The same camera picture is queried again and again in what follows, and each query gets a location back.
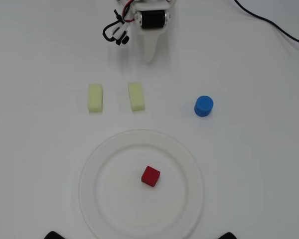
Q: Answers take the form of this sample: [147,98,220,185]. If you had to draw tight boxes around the black looped camera cable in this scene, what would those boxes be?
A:
[102,9,125,42]

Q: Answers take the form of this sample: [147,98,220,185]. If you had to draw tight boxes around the white round plate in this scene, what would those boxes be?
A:
[77,128,205,239]

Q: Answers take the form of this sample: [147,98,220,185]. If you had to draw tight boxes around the red black motor wires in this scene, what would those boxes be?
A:
[118,0,137,22]

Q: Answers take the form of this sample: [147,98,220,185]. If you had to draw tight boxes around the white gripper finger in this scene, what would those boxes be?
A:
[140,28,165,64]

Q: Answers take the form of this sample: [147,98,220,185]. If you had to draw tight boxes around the pale yellow foam block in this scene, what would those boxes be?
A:
[128,82,146,113]
[87,83,104,114]

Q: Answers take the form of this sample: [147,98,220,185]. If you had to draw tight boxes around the red cube block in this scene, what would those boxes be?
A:
[141,165,161,188]

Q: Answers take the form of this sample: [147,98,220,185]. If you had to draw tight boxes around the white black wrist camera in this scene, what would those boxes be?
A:
[111,21,130,46]

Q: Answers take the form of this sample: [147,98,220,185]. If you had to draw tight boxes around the blue cylinder block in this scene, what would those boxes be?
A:
[194,95,214,118]

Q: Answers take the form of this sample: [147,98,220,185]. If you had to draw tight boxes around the thin black table cable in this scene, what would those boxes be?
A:
[233,0,299,48]

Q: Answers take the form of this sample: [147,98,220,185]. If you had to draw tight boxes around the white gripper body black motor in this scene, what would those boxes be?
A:
[133,0,176,31]

